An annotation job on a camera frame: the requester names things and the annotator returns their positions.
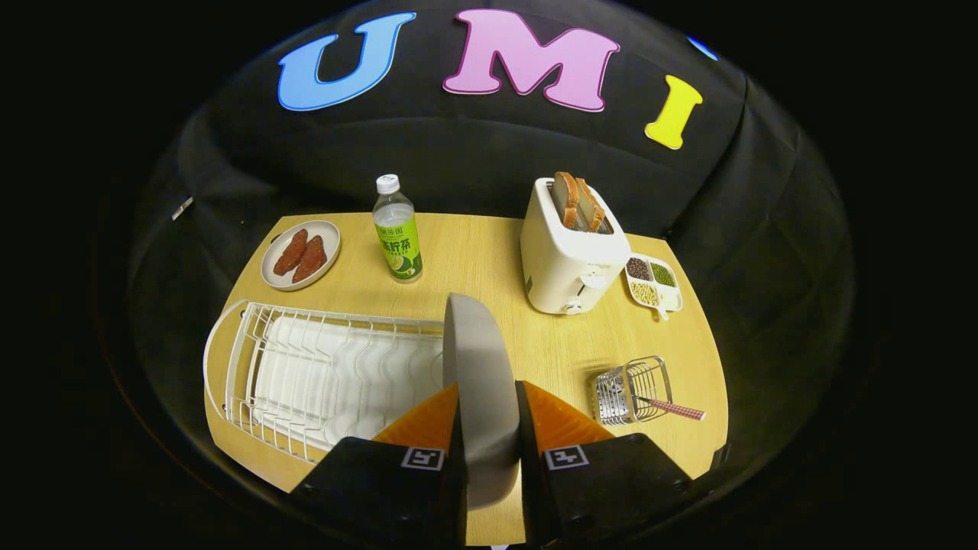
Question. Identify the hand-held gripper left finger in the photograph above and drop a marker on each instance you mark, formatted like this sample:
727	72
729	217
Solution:
382	489

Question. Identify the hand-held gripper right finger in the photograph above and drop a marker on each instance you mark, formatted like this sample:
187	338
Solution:
603	489

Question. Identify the grey round plate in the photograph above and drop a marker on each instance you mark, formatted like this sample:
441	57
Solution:
481	397

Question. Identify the white divided dish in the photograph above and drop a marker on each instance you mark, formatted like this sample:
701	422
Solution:
672	298

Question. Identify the small grey dish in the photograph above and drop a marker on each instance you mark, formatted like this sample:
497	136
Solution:
330	237

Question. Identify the pile of yellow beans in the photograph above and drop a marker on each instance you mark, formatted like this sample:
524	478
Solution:
645	294

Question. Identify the pile of green beans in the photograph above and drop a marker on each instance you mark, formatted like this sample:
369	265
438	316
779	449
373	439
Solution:
663	275

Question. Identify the pile of brown beans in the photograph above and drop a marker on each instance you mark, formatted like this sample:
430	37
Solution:
639	269

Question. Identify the white toaster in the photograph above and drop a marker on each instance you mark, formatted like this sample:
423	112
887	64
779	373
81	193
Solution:
558	267

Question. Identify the red meat piece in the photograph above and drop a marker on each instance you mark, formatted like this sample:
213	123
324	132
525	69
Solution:
290	252
309	260

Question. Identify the green label drink bottle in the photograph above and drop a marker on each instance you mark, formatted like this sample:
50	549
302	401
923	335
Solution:
397	244

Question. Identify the small white clip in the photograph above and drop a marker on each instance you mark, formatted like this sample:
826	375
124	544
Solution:
182	208

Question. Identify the black backdrop cloth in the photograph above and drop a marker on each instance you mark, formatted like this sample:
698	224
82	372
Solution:
458	153

